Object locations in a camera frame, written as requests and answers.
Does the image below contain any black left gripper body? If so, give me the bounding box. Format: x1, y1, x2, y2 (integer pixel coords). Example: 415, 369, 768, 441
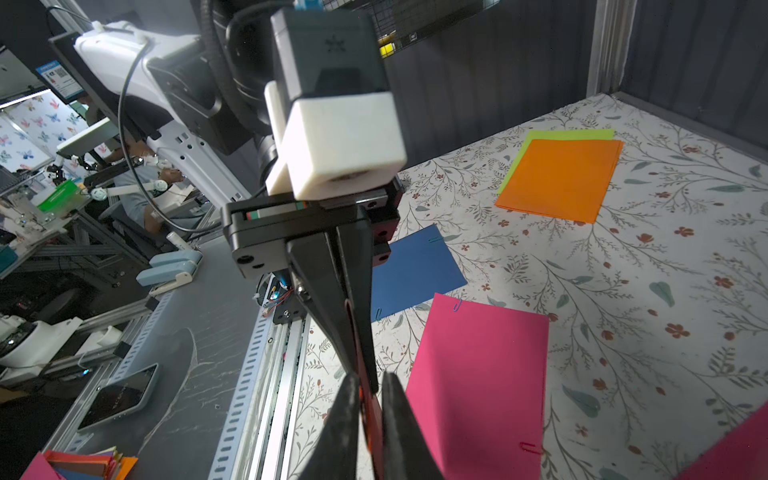
222, 179, 401, 279

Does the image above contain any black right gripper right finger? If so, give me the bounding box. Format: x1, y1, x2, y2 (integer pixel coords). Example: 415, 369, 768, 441
382, 372, 444, 480

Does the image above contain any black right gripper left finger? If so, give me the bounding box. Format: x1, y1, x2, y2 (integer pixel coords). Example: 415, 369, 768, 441
299, 373, 360, 480

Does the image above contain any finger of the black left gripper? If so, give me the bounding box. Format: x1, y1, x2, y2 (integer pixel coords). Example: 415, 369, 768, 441
336, 219, 379, 393
287, 232, 359, 374

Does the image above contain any brown paper sheet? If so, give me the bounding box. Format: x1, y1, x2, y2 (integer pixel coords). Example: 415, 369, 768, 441
344, 299, 384, 479

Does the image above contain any magenta paper sheet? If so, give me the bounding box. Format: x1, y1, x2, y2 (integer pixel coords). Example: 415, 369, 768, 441
406, 294, 549, 479
678, 404, 768, 480

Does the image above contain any orange paper sheet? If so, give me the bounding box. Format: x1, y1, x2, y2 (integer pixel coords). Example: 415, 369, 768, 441
495, 139, 623, 224

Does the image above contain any lime green paper sheet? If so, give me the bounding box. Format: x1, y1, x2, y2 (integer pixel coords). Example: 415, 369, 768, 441
496, 128, 617, 194

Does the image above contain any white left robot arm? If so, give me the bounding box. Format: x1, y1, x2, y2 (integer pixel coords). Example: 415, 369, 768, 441
50, 1, 406, 389

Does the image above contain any blue paper sheet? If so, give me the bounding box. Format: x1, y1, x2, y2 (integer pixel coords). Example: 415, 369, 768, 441
371, 225, 467, 322

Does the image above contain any light blue stapler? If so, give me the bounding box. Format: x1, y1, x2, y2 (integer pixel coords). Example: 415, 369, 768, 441
136, 250, 203, 297

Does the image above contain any red paperclip on magenta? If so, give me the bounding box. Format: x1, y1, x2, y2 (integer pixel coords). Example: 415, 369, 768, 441
519, 442, 543, 455

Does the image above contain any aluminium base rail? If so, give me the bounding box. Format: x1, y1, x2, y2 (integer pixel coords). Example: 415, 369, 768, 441
208, 307, 309, 479

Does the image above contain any aluminium frame post left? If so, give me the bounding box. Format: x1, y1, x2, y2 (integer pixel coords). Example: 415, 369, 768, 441
586, 0, 637, 97

